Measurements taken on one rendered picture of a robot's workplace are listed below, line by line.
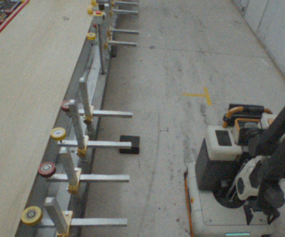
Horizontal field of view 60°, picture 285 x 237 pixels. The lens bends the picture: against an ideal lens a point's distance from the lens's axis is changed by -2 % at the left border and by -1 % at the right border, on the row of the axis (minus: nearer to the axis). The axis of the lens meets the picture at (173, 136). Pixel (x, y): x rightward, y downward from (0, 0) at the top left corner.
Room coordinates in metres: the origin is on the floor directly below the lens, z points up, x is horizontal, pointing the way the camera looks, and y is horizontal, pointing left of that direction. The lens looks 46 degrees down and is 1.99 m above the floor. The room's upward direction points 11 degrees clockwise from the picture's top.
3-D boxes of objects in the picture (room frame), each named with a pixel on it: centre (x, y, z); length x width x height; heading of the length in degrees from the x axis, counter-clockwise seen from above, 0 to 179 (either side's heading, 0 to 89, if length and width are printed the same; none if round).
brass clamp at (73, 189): (0.67, 0.47, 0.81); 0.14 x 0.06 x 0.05; 12
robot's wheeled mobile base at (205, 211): (1.13, -0.53, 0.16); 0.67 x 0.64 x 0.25; 11
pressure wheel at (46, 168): (0.66, 0.60, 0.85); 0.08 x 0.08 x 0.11
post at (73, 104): (0.90, 0.52, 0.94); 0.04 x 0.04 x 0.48; 12
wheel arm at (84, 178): (0.71, 0.41, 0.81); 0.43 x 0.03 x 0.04; 102
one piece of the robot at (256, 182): (0.85, -0.59, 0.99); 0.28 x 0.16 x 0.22; 101
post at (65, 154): (0.65, 0.47, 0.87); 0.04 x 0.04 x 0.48; 12
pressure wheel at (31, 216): (0.42, 0.55, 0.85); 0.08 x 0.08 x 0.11
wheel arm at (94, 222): (0.46, 0.36, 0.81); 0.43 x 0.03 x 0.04; 102
